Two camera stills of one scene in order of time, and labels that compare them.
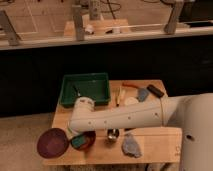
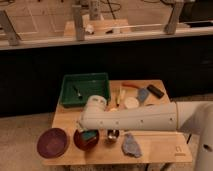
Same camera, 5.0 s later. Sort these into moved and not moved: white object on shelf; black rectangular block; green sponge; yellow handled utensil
Moved: green sponge
Not moved: black rectangular block; yellow handled utensil; white object on shelf
